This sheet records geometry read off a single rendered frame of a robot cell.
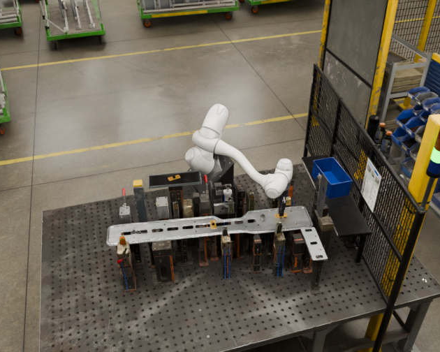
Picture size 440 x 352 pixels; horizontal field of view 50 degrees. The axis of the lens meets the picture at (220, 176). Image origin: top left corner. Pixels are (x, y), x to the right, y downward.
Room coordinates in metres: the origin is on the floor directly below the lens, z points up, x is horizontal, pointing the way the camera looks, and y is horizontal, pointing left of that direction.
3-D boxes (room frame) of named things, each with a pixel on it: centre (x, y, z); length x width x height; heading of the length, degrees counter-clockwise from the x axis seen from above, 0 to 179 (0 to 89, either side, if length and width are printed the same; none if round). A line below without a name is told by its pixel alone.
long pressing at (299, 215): (2.33, 0.07, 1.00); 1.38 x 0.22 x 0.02; 97
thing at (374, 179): (2.36, -0.97, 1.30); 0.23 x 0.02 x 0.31; 7
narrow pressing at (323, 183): (2.42, -0.68, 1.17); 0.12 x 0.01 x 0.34; 7
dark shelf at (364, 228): (2.65, -0.82, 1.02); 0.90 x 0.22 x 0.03; 7
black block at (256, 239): (2.20, -0.24, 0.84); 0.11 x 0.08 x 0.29; 7
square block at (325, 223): (2.30, -0.70, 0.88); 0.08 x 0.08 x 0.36; 7
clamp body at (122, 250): (2.08, 0.61, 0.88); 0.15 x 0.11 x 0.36; 7
